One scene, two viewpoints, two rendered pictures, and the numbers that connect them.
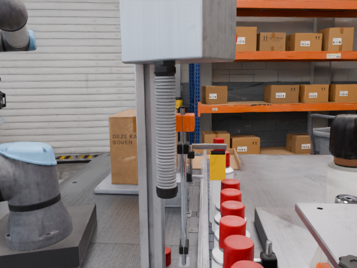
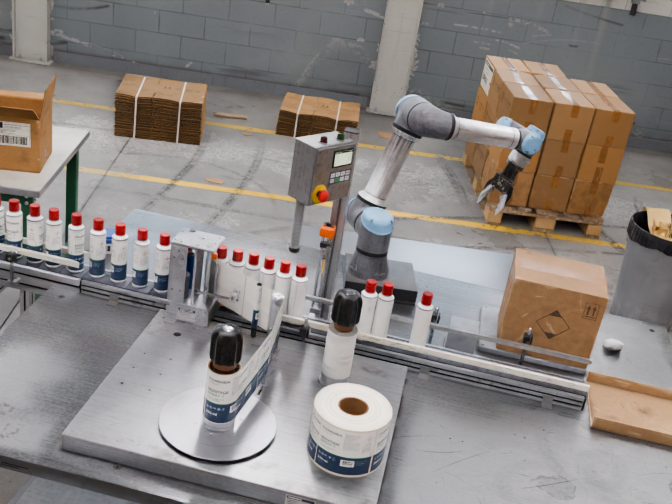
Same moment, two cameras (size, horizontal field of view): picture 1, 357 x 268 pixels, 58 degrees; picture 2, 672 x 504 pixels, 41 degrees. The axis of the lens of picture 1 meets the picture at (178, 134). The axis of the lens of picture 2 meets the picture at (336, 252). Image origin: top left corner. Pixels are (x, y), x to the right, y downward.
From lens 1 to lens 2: 2.86 m
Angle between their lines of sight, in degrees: 88
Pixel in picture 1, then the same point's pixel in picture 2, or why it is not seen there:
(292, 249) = not seen: hidden behind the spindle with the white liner
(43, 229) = (354, 264)
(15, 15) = (428, 132)
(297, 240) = not seen: hidden behind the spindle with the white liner
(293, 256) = (320, 353)
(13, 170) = (359, 222)
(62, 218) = (364, 267)
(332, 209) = (217, 239)
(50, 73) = not seen: outside the picture
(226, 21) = (302, 185)
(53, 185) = (368, 244)
